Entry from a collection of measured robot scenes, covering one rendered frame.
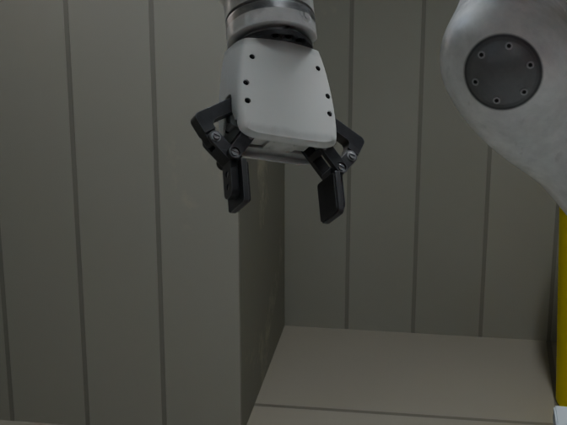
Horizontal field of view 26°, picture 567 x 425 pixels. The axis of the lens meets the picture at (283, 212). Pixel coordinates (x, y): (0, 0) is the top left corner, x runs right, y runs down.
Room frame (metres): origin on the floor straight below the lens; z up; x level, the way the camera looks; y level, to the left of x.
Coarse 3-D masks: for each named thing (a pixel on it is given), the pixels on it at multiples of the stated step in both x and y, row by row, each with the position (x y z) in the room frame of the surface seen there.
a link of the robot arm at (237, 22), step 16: (256, 0) 1.12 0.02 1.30; (272, 0) 1.12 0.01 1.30; (288, 0) 1.12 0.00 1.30; (240, 16) 1.12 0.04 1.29; (256, 16) 1.11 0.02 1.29; (272, 16) 1.11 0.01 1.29; (288, 16) 1.11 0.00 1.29; (304, 16) 1.12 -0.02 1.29; (240, 32) 1.11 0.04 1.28; (304, 32) 1.12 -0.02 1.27
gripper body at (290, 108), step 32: (256, 32) 1.10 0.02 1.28; (288, 32) 1.10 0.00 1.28; (224, 64) 1.10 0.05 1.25; (256, 64) 1.08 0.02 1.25; (288, 64) 1.10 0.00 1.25; (320, 64) 1.12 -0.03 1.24; (224, 96) 1.08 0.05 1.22; (256, 96) 1.06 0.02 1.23; (288, 96) 1.08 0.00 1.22; (320, 96) 1.09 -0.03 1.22; (224, 128) 1.07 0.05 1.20; (256, 128) 1.04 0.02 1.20; (288, 128) 1.06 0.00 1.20; (320, 128) 1.07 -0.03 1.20; (288, 160) 1.09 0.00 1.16
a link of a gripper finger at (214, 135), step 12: (216, 132) 1.03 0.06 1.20; (216, 144) 1.03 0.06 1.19; (228, 144) 1.03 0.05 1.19; (216, 156) 1.04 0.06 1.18; (240, 156) 1.03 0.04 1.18; (228, 168) 1.03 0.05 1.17; (240, 168) 1.02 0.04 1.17; (228, 180) 1.02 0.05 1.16; (240, 180) 1.01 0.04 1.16; (228, 192) 1.01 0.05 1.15; (240, 192) 1.01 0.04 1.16; (228, 204) 1.02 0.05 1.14; (240, 204) 1.00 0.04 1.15
